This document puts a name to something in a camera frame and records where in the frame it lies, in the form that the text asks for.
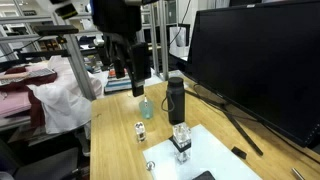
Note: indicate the small black block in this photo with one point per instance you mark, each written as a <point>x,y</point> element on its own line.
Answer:
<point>239,152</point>

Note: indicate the grey keyboard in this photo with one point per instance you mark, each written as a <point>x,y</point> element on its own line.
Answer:
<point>30,75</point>

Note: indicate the black water bottle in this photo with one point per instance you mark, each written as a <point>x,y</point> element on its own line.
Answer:
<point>176,100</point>

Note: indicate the white cloth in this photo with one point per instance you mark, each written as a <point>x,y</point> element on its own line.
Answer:
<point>66,100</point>

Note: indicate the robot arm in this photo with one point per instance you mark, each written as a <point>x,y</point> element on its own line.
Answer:
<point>113,15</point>

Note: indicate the small clear glass shaker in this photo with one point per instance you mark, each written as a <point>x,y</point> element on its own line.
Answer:
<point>140,131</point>

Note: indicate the grey office chair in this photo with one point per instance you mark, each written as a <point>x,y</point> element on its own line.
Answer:
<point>43,166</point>

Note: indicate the small round silver object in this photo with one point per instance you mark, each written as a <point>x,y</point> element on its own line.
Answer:
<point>150,165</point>

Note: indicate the pink cloth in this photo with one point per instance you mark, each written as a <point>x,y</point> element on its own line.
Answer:
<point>13,103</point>

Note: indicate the stack of books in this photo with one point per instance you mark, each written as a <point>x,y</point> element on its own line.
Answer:
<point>116,85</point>

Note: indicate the aluminium frame post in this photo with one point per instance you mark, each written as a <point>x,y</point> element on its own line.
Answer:
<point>80,66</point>

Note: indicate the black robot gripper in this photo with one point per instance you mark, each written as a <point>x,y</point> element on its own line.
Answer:
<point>116,37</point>

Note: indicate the white board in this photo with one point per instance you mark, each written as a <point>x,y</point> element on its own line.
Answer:
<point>216,160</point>

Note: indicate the black rod piece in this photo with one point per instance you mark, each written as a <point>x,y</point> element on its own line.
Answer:
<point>241,131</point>

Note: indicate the white black marker pen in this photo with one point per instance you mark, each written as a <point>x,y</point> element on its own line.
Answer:
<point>145,100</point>

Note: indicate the black board eraser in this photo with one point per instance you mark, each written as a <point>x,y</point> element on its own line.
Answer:
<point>204,176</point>

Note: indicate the large black monitor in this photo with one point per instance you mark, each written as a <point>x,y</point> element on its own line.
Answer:
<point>260,60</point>

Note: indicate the teal plastic cup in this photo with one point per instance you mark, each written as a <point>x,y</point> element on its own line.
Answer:
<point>146,111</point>

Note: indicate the silver metal cylinder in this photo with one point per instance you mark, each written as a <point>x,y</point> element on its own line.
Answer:
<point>297,173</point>

